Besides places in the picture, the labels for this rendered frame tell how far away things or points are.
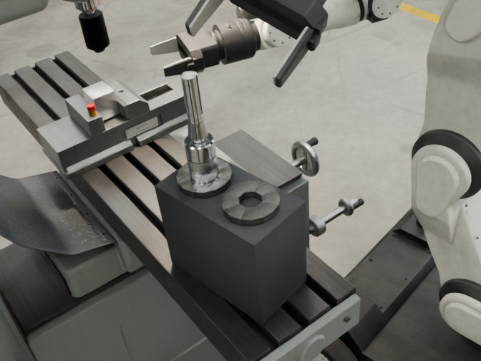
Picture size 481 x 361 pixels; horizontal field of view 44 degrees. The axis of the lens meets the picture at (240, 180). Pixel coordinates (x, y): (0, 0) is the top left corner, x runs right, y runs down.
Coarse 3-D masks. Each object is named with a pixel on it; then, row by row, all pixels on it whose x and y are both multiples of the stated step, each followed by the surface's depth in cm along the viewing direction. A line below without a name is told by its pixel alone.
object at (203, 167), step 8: (208, 152) 90; (192, 160) 91; (200, 160) 91; (208, 160) 91; (216, 160) 93; (192, 168) 93; (200, 168) 92; (208, 168) 92; (216, 168) 94; (192, 176) 94; (200, 176) 93; (208, 176) 93; (216, 176) 94
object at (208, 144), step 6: (186, 138) 92; (210, 138) 91; (186, 144) 90; (192, 144) 90; (198, 144) 90; (204, 144) 90; (210, 144) 90; (192, 150) 90; (198, 150) 90; (204, 150) 90
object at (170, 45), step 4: (164, 40) 129; (168, 40) 129; (172, 40) 129; (176, 40) 129; (152, 44) 128; (156, 44) 128; (160, 44) 129; (164, 44) 129; (168, 44) 129; (172, 44) 130; (176, 44) 130; (152, 48) 128; (156, 48) 129; (160, 48) 129; (164, 48) 129; (168, 48) 130; (172, 48) 130; (176, 48) 130; (152, 52) 129; (156, 52) 129; (160, 52) 130; (164, 52) 130; (168, 52) 130
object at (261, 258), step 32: (224, 160) 100; (160, 192) 96; (192, 192) 93; (224, 192) 94; (256, 192) 91; (192, 224) 94; (224, 224) 88; (256, 224) 87; (288, 224) 90; (192, 256) 101; (224, 256) 93; (256, 256) 86; (288, 256) 94; (224, 288) 99; (256, 288) 91; (288, 288) 98; (256, 320) 97
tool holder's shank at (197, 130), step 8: (184, 72) 85; (192, 72) 85; (184, 80) 83; (192, 80) 83; (184, 88) 84; (192, 88) 84; (184, 96) 86; (192, 96) 85; (192, 104) 86; (200, 104) 87; (192, 112) 87; (200, 112) 87; (192, 120) 88; (200, 120) 88; (192, 128) 88; (200, 128) 89; (192, 136) 89; (200, 136) 89
